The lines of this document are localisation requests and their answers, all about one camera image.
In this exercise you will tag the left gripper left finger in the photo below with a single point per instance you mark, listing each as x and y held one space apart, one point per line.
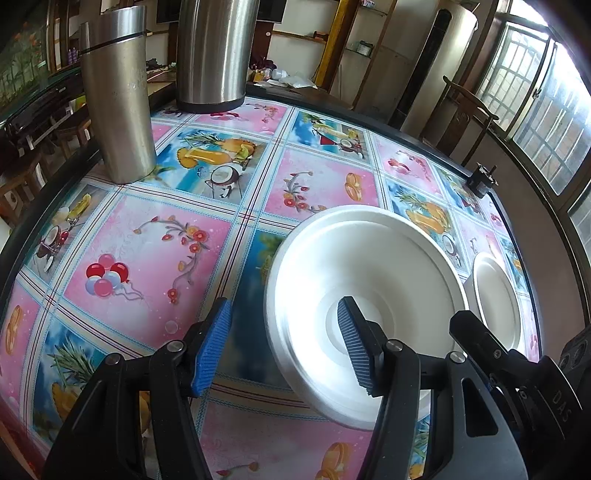
101 436

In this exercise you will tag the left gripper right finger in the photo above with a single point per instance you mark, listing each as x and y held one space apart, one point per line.
469 437

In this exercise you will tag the white foam bowl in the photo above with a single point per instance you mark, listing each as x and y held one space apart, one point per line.
493 300
400 279

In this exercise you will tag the red glass plate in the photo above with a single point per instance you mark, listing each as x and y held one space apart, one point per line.
18 439

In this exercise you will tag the colourful printed tablecloth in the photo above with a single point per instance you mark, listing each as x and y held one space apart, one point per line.
126 269

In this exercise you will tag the small black table clamp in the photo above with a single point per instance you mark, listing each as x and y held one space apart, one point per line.
482 181

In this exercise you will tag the dark wooden chair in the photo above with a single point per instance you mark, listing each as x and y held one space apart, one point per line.
466 109

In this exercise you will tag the green mahjong table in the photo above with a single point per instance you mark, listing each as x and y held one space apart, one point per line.
26 123

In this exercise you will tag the standing air conditioner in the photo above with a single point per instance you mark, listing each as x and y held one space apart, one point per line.
442 54

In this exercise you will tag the slim steel thermos flask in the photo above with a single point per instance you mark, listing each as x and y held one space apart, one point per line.
113 66

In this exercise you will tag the large steel thermos jug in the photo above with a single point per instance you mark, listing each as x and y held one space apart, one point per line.
213 50

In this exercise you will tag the floral wall painting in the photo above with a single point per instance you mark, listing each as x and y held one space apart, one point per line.
23 48

